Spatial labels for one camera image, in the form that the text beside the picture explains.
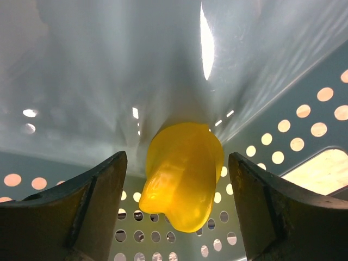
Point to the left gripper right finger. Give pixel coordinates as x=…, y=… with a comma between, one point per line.
x=280, y=220

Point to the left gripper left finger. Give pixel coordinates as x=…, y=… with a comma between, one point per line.
x=74, y=220

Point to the yellow pepper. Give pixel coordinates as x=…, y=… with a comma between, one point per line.
x=183, y=165

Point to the light blue plastic basket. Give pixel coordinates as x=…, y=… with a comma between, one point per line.
x=83, y=80

